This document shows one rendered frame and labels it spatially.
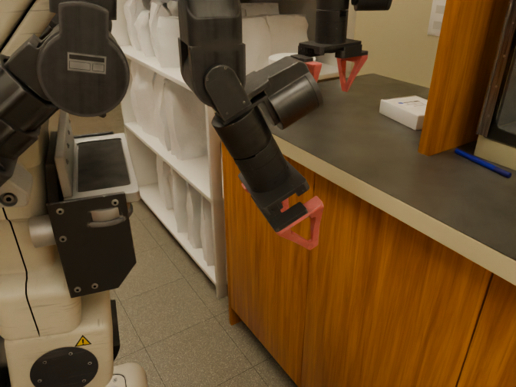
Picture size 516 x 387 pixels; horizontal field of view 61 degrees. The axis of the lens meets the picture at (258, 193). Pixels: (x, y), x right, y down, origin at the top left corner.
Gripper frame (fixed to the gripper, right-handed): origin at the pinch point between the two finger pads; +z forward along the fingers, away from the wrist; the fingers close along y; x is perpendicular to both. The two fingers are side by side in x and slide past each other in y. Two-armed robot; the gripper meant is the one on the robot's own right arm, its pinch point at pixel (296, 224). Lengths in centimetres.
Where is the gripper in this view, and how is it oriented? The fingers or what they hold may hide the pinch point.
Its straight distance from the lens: 61.9
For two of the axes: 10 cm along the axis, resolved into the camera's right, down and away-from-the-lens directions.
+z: 4.3, 7.1, 5.6
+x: -8.4, 5.4, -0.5
